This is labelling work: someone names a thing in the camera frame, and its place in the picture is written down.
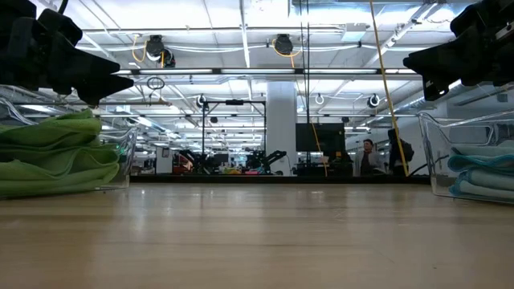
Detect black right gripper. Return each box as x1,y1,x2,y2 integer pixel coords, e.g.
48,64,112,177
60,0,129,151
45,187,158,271
402,0,514,102

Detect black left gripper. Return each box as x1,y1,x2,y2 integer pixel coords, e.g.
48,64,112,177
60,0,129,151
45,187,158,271
0,0,135,107

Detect clear plastic bin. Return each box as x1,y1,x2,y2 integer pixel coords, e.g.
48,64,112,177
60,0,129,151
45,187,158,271
417,110,514,206
0,96,139,192

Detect blue towel with white tag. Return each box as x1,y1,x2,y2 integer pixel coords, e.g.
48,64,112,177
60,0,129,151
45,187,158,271
451,140,514,158

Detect light blue microfiber towel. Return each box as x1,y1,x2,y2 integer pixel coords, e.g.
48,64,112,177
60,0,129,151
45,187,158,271
448,168,514,201
447,154,514,174

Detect person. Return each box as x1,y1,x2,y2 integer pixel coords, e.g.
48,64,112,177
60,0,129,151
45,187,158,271
352,138,387,177
386,128,415,177

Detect white cabinet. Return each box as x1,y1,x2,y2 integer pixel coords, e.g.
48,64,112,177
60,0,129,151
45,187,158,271
155,145,175,175

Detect black screen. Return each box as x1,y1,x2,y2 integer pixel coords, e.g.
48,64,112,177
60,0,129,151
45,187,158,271
296,122,346,153

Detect white square pillar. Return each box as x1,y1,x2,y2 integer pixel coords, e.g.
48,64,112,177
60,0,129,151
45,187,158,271
266,79,299,177

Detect long ceiling light strip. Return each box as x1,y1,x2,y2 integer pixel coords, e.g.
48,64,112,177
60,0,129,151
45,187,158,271
114,67,421,77

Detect hanging black cables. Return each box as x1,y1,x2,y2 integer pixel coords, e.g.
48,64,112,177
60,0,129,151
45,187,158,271
297,0,311,165

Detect black metal rig frame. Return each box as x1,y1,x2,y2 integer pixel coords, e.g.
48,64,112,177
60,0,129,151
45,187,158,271
202,98,267,165

